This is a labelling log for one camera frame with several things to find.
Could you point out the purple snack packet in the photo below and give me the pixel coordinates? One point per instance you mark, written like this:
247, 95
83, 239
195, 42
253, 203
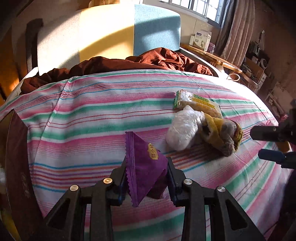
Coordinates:
146, 169

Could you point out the wooden wardrobe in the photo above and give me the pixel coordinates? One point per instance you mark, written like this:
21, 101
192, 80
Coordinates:
9, 77

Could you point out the gold metal tin box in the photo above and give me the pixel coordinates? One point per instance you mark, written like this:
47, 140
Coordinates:
20, 212

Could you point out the wooden bedside table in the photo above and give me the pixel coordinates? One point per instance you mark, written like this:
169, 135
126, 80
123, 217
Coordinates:
211, 58

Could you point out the window with metal frame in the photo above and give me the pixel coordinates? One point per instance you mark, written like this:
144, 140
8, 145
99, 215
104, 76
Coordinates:
208, 11

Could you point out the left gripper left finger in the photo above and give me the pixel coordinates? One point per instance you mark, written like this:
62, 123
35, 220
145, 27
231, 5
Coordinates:
66, 220

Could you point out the white mug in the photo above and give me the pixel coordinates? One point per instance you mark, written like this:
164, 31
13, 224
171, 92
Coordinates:
231, 76

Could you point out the green yellow noodle pack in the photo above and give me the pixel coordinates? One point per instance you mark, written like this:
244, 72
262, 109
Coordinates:
196, 102

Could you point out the rust brown blanket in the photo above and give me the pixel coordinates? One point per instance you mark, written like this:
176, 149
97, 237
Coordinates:
159, 58

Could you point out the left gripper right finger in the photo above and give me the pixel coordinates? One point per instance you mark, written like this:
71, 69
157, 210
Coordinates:
228, 220

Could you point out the white carton on table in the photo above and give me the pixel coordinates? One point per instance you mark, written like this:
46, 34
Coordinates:
201, 39

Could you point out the beige curtain right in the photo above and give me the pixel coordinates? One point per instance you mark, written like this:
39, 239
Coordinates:
236, 31

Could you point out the tricolour foam headboard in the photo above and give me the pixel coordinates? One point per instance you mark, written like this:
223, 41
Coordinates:
114, 31

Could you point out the cluttered shelf with electronics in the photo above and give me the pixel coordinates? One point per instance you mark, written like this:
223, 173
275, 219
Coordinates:
261, 80

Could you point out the white bed rail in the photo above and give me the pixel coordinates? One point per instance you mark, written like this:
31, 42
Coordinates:
16, 92

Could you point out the clear plastic bag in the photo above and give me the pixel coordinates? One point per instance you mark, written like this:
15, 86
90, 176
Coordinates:
184, 128

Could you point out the striped pink green bedsheet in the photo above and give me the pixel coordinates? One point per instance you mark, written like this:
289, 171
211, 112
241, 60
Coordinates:
76, 135

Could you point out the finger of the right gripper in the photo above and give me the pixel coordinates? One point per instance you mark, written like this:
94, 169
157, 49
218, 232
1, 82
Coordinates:
285, 160
273, 134

